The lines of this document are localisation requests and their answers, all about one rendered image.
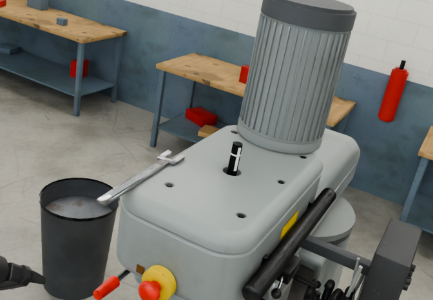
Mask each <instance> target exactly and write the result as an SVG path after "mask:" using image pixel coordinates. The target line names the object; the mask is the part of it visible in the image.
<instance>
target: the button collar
mask: <svg viewBox="0 0 433 300"><path fill-rule="evenodd" d="M143 281H157V282H158V283H159V284H160V286H161V290H160V298H159V300H168V299H169V298H170V297H171V296H172V295H173V294H174V293H175V290H176V288H177V284H176V281H175V278H174V276H173V274H172V273H171V272H170V271H169V270H168V269H167V268H165V267H163V266H160V265H153V266H152V267H150V268H149V269H147V271H145V273H143V275H142V282H143Z"/></svg>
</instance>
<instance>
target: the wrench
mask: <svg viewBox="0 0 433 300"><path fill-rule="evenodd" d="M169 156H171V151H169V150H167V151H166V152H164V153H162V154H161V155H160V156H158V157H157V160H158V161H157V162H155V163H154V164H152V165H150V166H149V167H147V168H145V169H144V170H142V171H141V172H139V173H137V174H136V175H134V176H132V177H131V178H129V179H128V180H126V181H125V182H123V183H121V184H120V185H118V186H116V187H115V188H113V189H112V190H110V191H108V192H107V193H105V194H103V195H102V196H100V197H99V198H97V199H96V202H97V203H99V204H101V205H103V206H107V205H108V204H110V203H111V202H113V201H114V200H116V199H117V198H119V197H120V196H122V195H123V194H125V193H127V192H128V191H130V190H131V189H132V188H134V187H136V186H137V185H139V184H140V183H142V182H143V181H145V180H147V179H148V178H149V177H151V176H153V175H154V174H156V173H157V172H159V171H160V170H162V169H163V168H165V167H166V166H168V165H172V166H175V165H177V164H179V163H180V162H181V161H183V160H184V159H185V156H182V155H180V156H178V157H176V158H175V159H173V160H171V159H169V158H168V157H169Z"/></svg>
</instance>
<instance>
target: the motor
mask: <svg viewBox="0 0 433 300"><path fill-rule="evenodd" d="M356 15H357V12H355V11H354V8H353V7H352V6H351V5H348V4H346V3H343V2H340V1H336V0H263V1H262V7H261V13H260V18H259V22H258V28H257V31H256V37H255V43H254V47H253V53H252V57H251V62H250V66H249V72H248V76H247V82H246V85H245V91H244V97H243V101H242V107H241V110H240V116H239V119H238V125H237V129H238V132H239V133H240V134H241V135H242V136H243V137H244V138H245V139H246V140H248V141H249V142H251V143H252V144H254V145H257V146H259V147H262V148H264V149H268V150H270V151H274V152H278V153H285V154H292V155H302V154H307V153H311V152H314V151H316V150H318V149H319V148H320V146H321V143H322V139H323V134H324V131H325V127H326V124H327V119H328V117H329V112H330V110H331V105H332V101H333V98H334V94H335V91H336V87H337V84H338V79H339V77H340V72H341V70H342V65H343V61H344V58H345V54H346V51H347V47H348V44H349V39H350V37H351V30H352V29H353V26H354V22H355V19H356Z"/></svg>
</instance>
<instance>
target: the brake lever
mask: <svg viewBox="0 0 433 300"><path fill-rule="evenodd" d="M129 273H131V272H130V271H129V270H127V269H124V270H123V271H122V272H121V273H120V274H118V275H117V276H110V277H109V278H108V279H107V280H106V281H105V282H103V284H102V285H101V286H99V287H98V288H97V289H96V290H95V291H94V292H93V296H94V298H95V299H96V300H101V299H102V298H104V297H105V296H107V295H108V294H109V293H110V292H112V291H114V290H115V289H116V288H117V287H119V285H120V281H121V280H122V279H124V278H125V277H126V276H127V275H128V274H129Z"/></svg>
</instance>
